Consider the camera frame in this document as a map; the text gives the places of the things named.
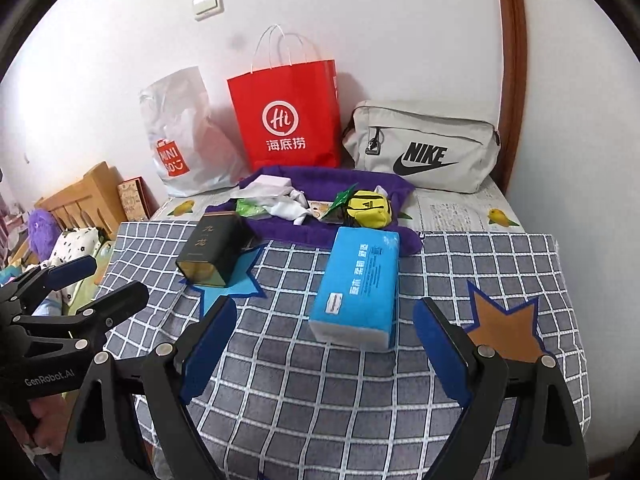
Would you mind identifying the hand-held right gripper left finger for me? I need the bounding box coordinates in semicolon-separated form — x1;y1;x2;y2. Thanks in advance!
60;296;238;480

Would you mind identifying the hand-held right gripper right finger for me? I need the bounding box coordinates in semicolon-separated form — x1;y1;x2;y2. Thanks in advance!
412;296;588;480

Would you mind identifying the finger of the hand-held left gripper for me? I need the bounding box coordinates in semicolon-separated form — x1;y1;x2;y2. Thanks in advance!
15;280;150;357
0;255;98;311

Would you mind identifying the green snack packet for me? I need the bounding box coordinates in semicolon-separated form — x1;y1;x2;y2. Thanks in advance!
235;199;271;221

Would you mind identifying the yellow zip pouch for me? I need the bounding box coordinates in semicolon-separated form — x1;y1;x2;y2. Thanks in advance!
346;190;393;231

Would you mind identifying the white rubber glove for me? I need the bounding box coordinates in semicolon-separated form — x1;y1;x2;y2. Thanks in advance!
265;187;313;228

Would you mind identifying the green leaf packet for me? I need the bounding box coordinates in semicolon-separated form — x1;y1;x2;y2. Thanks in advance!
322;185;358;223

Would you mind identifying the white sponge block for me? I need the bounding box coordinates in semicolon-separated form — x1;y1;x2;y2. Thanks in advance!
249;174;293;192

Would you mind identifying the person's left hand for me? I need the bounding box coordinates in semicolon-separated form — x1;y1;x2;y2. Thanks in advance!
27;394;72;457

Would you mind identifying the white spotted pillow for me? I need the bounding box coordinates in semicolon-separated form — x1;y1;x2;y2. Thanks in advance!
47;226;101;291

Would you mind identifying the purple plush toy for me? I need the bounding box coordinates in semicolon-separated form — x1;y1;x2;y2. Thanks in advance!
27;209;61;261

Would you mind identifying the wooden headboard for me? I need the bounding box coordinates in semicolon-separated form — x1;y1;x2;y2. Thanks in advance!
35;161;123;241

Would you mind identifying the brown patterned box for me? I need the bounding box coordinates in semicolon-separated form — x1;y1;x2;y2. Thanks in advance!
117;176;151;221

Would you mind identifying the dark tea tin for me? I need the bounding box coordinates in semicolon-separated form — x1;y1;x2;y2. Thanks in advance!
175;212;256;288

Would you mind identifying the blue tissue pack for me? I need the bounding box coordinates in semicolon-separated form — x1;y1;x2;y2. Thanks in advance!
307;226;402;352

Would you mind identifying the grey checked blanket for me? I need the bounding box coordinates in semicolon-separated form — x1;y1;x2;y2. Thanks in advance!
95;220;593;480

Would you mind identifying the purple towel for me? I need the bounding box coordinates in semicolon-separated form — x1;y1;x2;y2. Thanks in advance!
205;165;425;256

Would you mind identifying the white plastic shopping bag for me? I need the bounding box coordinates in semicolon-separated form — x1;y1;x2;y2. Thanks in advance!
139;66;251;198

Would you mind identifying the beige waist bag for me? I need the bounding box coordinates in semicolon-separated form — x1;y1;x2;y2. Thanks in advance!
342;100;502;195

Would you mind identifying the red paper bag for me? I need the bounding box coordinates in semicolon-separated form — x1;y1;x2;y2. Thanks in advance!
227;25;343;173

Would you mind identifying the brown wooden door frame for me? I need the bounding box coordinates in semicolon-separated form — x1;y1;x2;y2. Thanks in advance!
492;0;528;196

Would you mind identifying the white wall switch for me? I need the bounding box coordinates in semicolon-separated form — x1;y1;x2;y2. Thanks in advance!
192;0;224;22

